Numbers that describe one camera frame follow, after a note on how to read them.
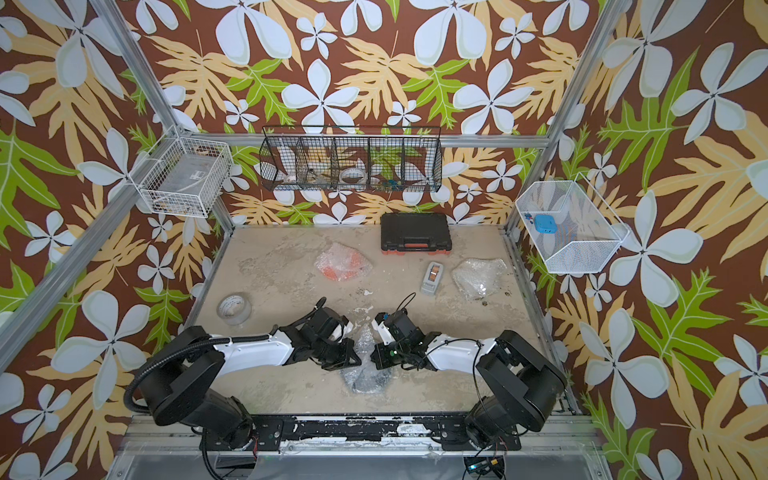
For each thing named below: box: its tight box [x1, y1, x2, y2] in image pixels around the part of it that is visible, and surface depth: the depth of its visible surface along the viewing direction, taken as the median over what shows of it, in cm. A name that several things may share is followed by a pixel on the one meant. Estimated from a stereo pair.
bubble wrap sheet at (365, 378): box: [340, 323, 393, 394], surface depth 83 cm
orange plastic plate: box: [315, 246, 373, 282], surface depth 107 cm
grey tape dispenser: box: [421, 261, 444, 296], surface depth 103 cm
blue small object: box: [534, 214, 558, 234], surface depth 88 cm
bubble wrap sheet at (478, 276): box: [452, 258, 508, 300], surface depth 103 cm
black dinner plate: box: [345, 368, 391, 394], surface depth 82 cm
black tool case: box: [380, 213, 452, 255], surface depth 118 cm
